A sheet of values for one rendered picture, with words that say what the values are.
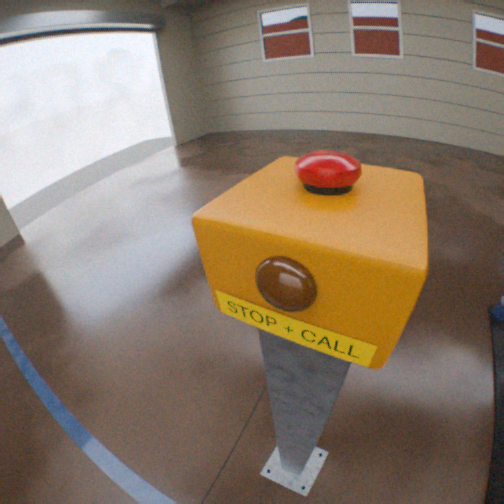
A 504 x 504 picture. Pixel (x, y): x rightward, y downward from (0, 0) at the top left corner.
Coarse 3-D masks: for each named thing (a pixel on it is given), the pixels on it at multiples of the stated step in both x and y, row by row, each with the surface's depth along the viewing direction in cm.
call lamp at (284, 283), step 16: (272, 256) 11; (256, 272) 12; (272, 272) 11; (288, 272) 11; (304, 272) 11; (272, 288) 11; (288, 288) 11; (304, 288) 11; (272, 304) 12; (288, 304) 11; (304, 304) 11
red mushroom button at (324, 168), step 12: (312, 156) 13; (324, 156) 13; (336, 156) 13; (348, 156) 13; (300, 168) 13; (312, 168) 13; (324, 168) 12; (336, 168) 12; (348, 168) 12; (360, 168) 13; (300, 180) 14; (312, 180) 13; (324, 180) 12; (336, 180) 12; (348, 180) 12
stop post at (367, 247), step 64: (256, 192) 15; (320, 192) 13; (384, 192) 13; (256, 256) 12; (320, 256) 10; (384, 256) 9; (256, 320) 15; (320, 320) 12; (384, 320) 10; (320, 384) 20
